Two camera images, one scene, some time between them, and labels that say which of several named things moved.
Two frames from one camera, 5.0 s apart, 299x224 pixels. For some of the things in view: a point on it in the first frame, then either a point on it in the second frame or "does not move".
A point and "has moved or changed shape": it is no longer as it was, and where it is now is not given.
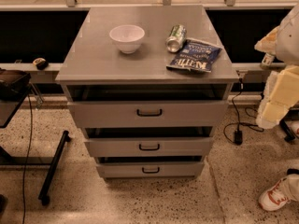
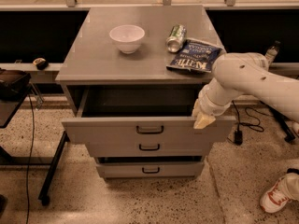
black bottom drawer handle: x=150 y=172 does not move
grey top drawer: x=148 y=114 has moved or changed shape
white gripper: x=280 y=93 to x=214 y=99
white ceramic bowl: x=127 y=37 does not move
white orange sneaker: x=280 y=194 does not move
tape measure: x=40 y=63 does not move
